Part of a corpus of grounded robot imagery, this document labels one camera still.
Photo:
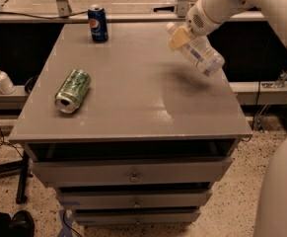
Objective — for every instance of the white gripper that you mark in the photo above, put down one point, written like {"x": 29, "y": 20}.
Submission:
{"x": 198, "y": 21}

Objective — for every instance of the clear plastic bottle blue label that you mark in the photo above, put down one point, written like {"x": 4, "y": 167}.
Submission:
{"x": 201, "y": 54}

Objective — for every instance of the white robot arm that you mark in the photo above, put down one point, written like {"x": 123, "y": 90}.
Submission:
{"x": 271, "y": 215}

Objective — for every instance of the white pump dispenser bottle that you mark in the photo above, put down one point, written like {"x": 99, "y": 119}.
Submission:
{"x": 6, "y": 85}

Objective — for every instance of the blue Pepsi can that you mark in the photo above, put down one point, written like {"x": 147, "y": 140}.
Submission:
{"x": 98, "y": 23}

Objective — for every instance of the grey drawer cabinet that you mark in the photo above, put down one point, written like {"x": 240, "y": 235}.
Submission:
{"x": 144, "y": 102}

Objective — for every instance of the green soda can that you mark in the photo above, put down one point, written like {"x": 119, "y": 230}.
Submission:
{"x": 72, "y": 92}

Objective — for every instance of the grey upper drawer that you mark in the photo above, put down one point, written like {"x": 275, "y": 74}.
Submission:
{"x": 131, "y": 172}

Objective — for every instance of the grey drawer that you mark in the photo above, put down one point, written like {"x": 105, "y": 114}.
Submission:
{"x": 138, "y": 217}
{"x": 146, "y": 199}
{"x": 131, "y": 172}

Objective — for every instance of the grey middle drawer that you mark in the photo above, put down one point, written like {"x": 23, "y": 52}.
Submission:
{"x": 146, "y": 199}

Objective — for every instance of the grey lower drawer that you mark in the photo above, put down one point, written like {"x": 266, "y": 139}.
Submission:
{"x": 138, "y": 217}

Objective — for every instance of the black stand leg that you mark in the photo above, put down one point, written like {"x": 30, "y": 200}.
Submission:
{"x": 20, "y": 168}

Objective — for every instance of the black shoe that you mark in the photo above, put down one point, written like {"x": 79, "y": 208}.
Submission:
{"x": 20, "y": 225}

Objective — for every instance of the metal frame rail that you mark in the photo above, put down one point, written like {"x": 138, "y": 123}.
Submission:
{"x": 81, "y": 18}

